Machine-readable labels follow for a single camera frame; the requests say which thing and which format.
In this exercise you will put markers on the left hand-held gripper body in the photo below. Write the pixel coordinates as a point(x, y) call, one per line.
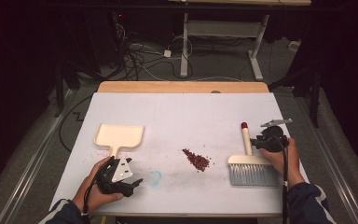
point(121, 171)

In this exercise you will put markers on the scatter of red beans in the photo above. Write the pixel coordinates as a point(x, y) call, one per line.
point(197, 160)

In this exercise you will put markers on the white power adapter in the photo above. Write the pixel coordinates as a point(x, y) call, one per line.
point(167, 53)

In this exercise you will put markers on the wooden table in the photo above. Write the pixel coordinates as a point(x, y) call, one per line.
point(183, 87)

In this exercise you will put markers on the cream hand brush red tip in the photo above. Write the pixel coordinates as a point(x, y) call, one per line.
point(251, 174)

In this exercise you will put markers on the metal floor rail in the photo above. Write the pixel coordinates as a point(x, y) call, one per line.
point(32, 161)
point(335, 174)

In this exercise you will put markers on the white-framed desk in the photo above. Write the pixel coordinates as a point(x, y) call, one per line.
point(223, 28)

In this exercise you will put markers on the cream plastic dustpan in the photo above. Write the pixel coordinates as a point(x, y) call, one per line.
point(119, 135)

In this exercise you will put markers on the person's left hand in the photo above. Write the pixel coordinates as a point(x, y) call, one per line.
point(88, 197)

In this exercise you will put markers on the white table mat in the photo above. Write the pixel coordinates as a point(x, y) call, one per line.
point(180, 115)

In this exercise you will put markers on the black metal stand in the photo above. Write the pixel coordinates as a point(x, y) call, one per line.
point(59, 93)
point(314, 93)

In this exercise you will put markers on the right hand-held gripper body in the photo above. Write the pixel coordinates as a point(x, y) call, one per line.
point(272, 140)

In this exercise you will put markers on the person's right hand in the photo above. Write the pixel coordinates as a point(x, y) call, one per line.
point(290, 165)

